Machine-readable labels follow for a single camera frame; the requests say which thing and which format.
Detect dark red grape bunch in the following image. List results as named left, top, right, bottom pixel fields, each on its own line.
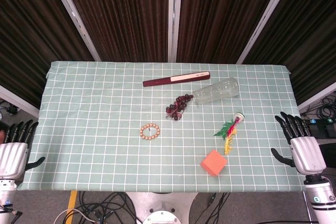
left=165, top=93, right=194, bottom=121

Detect black cable with plug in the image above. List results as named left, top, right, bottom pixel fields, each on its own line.
left=203, top=191, right=232, bottom=224

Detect clear plastic bottle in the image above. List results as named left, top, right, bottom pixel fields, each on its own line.
left=192, top=77, right=240, bottom=105

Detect colourful feather shuttlecock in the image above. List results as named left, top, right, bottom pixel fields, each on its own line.
left=213, top=112, right=246, bottom=156

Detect wooden bead bracelet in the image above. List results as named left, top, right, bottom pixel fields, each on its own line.
left=139, top=123, right=161, bottom=141

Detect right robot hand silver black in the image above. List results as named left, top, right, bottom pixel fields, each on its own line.
left=270, top=111, right=327, bottom=176

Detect maroon folding fan cream label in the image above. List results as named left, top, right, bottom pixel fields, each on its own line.
left=142, top=71, right=211, bottom=88

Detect black power strip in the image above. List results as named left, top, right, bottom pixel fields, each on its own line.
left=301, top=118, right=336, bottom=138

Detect white frame post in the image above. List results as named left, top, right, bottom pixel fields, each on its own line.
left=236, top=0, right=297, bottom=65
left=46, top=0, right=102, bottom=62
left=167, top=0, right=184, bottom=62
left=298, top=81, right=336, bottom=112
left=0, top=84, right=40, bottom=119

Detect yellow floor tape strip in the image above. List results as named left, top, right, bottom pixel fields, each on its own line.
left=67, top=190, right=79, bottom=211

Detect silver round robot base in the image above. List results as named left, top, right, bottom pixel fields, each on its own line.
left=125, top=191, right=197, bottom=224

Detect green checked tablecloth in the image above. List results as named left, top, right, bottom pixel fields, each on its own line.
left=19, top=60, right=308, bottom=193

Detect dark brown curtain panel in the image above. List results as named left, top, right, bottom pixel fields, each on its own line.
left=244, top=0, right=336, bottom=105
left=59, top=0, right=170, bottom=62
left=176, top=0, right=286, bottom=63
left=0, top=0, right=96, bottom=109

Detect white floor cable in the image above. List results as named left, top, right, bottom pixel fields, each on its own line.
left=54, top=208, right=98, bottom=224

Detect orange cube box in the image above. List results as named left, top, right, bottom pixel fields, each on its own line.
left=200, top=149, right=228, bottom=177

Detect black wheeled stand base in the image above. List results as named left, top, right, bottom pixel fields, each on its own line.
left=0, top=99, right=19, bottom=116

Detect black coiled cables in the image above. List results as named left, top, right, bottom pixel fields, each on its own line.
left=301, top=94, right=336, bottom=120

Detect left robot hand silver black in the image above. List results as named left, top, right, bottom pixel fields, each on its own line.
left=0, top=120, right=46, bottom=180

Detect black floor cable bundle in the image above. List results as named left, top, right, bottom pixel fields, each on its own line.
left=54, top=191, right=139, bottom=224

